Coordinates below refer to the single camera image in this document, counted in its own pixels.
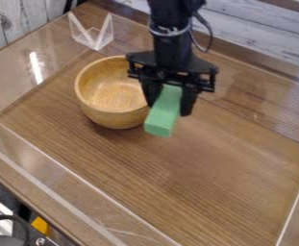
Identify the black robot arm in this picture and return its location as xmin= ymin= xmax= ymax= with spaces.
xmin=126 ymin=0 xmax=218 ymax=116

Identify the yellow label on base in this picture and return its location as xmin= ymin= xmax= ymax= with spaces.
xmin=31 ymin=217 xmax=49 ymax=235

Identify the green rectangular block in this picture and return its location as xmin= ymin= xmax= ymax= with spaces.
xmin=144 ymin=85 xmax=183 ymax=137

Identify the clear acrylic corner bracket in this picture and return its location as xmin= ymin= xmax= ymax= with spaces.
xmin=68 ymin=12 xmax=115 ymax=51

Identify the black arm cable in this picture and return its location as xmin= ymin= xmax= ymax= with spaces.
xmin=187 ymin=11 xmax=215 ymax=54

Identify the brown wooden bowl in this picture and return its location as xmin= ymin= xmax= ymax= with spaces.
xmin=75 ymin=56 xmax=150 ymax=129

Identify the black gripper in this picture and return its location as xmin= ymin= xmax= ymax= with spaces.
xmin=126 ymin=51 xmax=218 ymax=116

